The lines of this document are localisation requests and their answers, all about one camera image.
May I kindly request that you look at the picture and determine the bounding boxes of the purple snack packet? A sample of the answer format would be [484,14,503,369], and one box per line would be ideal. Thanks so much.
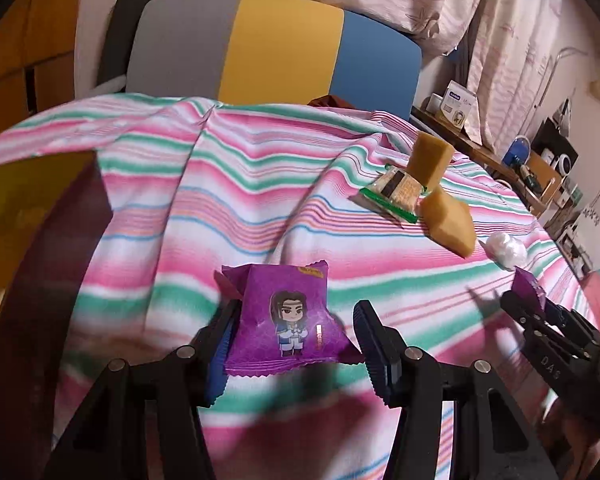
[222,260,364,377]
[512,266,546,318]

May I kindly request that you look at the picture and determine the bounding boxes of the yellow sponge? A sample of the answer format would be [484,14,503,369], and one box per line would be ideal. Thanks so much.
[406,131,455,191]
[419,185,477,258]

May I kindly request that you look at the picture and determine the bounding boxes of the green cracker pack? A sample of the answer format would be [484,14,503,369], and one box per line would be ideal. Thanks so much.
[360,165,424,223]

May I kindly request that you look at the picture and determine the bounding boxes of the white plastic wad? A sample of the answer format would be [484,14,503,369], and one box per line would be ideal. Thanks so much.
[484,232,528,271]

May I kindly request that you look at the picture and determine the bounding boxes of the wooden desk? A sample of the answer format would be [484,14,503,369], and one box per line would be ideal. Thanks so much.
[412,106,564,217]

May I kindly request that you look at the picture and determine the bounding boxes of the blue round fan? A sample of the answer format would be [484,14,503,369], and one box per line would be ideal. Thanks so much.
[503,136,531,168]

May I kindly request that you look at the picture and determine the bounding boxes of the upright yellow sponge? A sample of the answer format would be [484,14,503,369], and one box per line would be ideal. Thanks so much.
[406,131,455,191]

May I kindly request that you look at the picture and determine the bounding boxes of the gold tray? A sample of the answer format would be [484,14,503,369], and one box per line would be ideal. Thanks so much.
[0,151,96,289]

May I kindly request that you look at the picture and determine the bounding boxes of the pink green striped bedsheet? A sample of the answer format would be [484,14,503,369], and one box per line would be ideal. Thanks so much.
[0,94,593,479]

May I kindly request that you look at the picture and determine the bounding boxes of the white blue product box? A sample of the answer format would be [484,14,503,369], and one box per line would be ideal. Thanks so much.
[437,80,477,131]

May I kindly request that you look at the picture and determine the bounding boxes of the pink patterned curtain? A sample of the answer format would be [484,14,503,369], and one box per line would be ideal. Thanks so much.
[313,0,562,155]

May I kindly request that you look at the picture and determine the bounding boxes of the grey yellow blue chair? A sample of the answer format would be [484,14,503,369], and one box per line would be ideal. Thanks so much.
[94,0,422,118]

